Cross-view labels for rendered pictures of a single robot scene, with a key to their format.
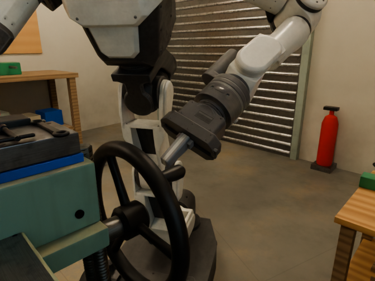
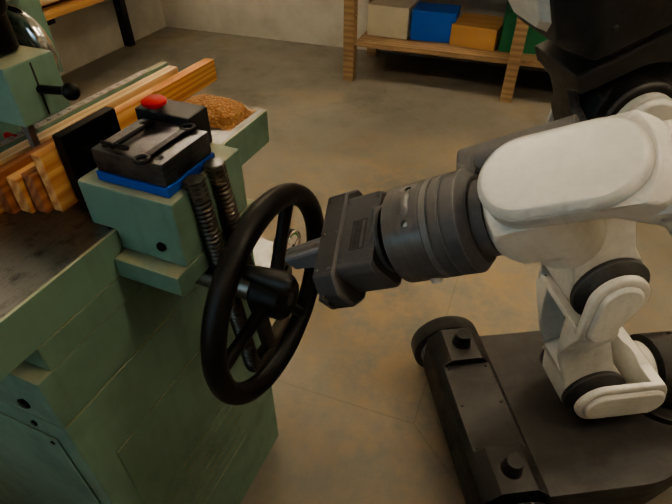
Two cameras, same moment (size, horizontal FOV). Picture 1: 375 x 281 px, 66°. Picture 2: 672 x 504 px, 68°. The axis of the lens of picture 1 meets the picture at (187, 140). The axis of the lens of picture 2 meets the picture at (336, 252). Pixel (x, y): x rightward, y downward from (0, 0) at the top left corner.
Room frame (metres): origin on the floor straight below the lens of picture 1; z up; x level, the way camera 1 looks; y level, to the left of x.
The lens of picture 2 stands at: (0.34, -0.35, 1.26)
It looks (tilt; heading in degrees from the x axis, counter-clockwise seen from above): 40 degrees down; 68
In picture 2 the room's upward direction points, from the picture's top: straight up
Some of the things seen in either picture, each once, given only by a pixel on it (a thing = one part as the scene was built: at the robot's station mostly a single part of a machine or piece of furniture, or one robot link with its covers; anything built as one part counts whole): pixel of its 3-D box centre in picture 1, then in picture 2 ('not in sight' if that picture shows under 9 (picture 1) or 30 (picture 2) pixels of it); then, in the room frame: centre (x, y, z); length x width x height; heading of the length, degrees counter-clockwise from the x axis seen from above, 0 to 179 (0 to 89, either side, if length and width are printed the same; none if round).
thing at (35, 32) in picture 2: not in sight; (21, 49); (0.21, 0.52, 1.02); 0.12 x 0.03 x 0.12; 134
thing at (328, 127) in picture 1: (327, 138); not in sight; (2.56, -1.31, 0.30); 0.19 x 0.18 x 0.60; 137
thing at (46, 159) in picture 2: not in sight; (109, 145); (0.29, 0.33, 0.94); 0.21 x 0.01 x 0.08; 44
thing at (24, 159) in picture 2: not in sight; (57, 160); (0.23, 0.34, 0.93); 0.18 x 0.02 x 0.06; 44
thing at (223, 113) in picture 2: not in sight; (210, 106); (0.46, 0.47, 0.91); 0.12 x 0.09 x 0.03; 134
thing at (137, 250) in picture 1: (168, 245); (575, 393); (1.18, 0.09, 0.19); 0.64 x 0.52 x 0.33; 164
